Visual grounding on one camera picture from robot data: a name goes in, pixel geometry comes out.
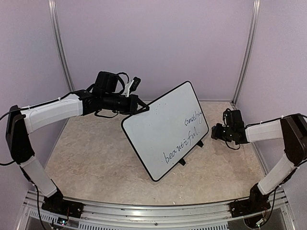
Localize white whiteboard black frame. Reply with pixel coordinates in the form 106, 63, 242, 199
121, 81, 209, 182

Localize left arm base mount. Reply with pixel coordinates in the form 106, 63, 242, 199
42, 190, 84, 219

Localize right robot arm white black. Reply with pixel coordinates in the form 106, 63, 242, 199
211, 109, 307, 213

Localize aluminium frame post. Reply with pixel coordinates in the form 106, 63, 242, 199
231, 0, 261, 107
48, 0, 75, 92

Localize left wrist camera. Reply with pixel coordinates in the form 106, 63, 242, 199
123, 77, 141, 97

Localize left aluminium frame post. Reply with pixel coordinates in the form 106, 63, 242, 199
48, 0, 75, 92

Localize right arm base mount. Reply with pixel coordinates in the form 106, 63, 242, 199
229, 184, 271, 218

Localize right aluminium frame post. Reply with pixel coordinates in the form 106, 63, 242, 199
231, 0, 261, 107

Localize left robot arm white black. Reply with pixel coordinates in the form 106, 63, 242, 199
2, 71, 150, 213

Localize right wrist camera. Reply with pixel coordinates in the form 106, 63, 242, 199
223, 108, 233, 126

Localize aluminium front rail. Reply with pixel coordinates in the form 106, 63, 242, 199
16, 191, 296, 230

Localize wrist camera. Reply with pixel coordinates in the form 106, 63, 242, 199
223, 108, 233, 126
123, 77, 141, 97

